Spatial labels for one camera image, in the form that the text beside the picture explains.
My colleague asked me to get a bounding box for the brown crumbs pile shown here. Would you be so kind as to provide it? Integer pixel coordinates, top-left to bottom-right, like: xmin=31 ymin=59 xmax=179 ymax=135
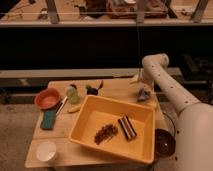
xmin=94 ymin=124 xmax=118 ymax=145

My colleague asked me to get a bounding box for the dark brown bowl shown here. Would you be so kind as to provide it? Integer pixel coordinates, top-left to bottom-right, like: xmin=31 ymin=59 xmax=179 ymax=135
xmin=155 ymin=129 xmax=176 ymax=158

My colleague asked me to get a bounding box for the wooden board table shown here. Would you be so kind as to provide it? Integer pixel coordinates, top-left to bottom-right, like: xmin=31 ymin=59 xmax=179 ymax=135
xmin=25 ymin=78 xmax=167 ymax=168

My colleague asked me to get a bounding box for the yellow banana toy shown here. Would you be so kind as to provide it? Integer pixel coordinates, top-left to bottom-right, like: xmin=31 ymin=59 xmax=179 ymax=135
xmin=67 ymin=104 xmax=81 ymax=113

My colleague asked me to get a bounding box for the white handled utensil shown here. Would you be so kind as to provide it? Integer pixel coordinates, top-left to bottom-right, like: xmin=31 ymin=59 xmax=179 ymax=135
xmin=56 ymin=96 xmax=68 ymax=116

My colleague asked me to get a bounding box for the yellow plastic tray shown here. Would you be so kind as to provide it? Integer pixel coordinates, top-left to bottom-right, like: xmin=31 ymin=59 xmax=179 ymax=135
xmin=69 ymin=95 xmax=155 ymax=164

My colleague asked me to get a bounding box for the green sponge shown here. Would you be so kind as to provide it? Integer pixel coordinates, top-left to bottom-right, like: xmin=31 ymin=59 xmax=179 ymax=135
xmin=40 ymin=110 xmax=56 ymax=130

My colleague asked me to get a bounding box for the dark green toy vegetable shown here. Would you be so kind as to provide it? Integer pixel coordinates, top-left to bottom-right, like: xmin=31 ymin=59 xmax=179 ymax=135
xmin=86 ymin=81 xmax=104 ymax=95

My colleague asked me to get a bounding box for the blue grey towel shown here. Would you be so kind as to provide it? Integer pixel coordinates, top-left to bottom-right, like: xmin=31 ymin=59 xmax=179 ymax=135
xmin=137 ymin=88 xmax=151 ymax=102

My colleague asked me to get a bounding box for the striped brown block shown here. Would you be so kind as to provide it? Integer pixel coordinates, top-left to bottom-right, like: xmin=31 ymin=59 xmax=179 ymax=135
xmin=118 ymin=116 xmax=137 ymax=141

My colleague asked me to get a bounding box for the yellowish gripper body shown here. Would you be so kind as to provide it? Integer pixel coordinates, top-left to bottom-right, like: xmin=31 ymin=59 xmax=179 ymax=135
xmin=130 ymin=69 xmax=154 ymax=88

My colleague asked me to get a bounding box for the white paper cup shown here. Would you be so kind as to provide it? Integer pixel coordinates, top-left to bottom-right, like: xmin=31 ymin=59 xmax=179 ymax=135
xmin=36 ymin=141 xmax=57 ymax=163

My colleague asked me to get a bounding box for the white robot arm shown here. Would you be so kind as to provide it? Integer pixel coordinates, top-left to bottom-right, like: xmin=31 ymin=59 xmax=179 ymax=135
xmin=132 ymin=53 xmax=213 ymax=171

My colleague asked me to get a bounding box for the green pear toy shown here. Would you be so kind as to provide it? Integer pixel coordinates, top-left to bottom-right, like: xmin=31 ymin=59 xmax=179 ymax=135
xmin=66 ymin=86 xmax=79 ymax=104

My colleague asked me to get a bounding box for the red bowl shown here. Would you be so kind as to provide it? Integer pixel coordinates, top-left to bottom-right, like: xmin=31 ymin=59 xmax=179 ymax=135
xmin=34 ymin=88 xmax=61 ymax=110

